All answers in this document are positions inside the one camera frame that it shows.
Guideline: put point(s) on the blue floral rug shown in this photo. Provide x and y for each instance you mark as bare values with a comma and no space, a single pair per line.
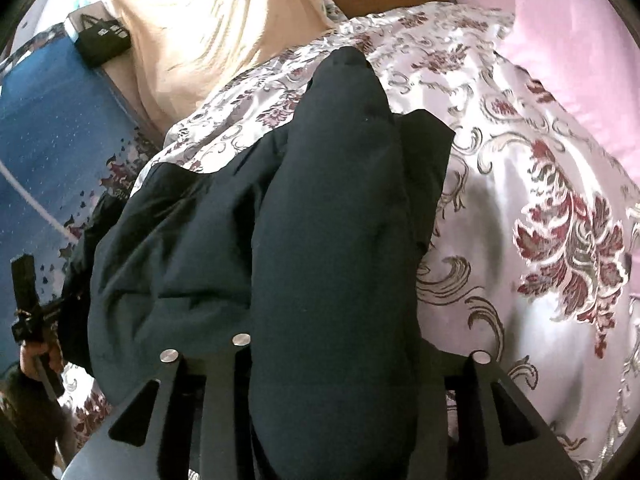
50,135

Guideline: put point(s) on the person's left forearm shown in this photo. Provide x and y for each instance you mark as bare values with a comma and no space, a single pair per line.
27,420

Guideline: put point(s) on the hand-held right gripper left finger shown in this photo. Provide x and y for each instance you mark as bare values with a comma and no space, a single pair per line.
220,400

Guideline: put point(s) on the pink pillow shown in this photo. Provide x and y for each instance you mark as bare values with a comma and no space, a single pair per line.
575,60

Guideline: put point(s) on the black puffer jacket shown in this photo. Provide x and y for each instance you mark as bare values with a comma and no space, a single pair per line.
325,260

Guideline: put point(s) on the person's left hand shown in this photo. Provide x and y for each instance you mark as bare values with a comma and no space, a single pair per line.
50,360

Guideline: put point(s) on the cream pillow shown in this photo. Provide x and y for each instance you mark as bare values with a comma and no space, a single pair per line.
210,25

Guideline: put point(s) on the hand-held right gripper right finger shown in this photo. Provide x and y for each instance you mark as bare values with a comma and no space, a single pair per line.
475,410

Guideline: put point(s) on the floral satin bedspread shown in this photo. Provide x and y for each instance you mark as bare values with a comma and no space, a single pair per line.
525,335

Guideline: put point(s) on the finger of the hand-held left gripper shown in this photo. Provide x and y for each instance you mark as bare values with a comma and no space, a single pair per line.
24,280

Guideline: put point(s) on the black bag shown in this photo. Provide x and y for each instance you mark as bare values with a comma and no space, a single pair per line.
102,40

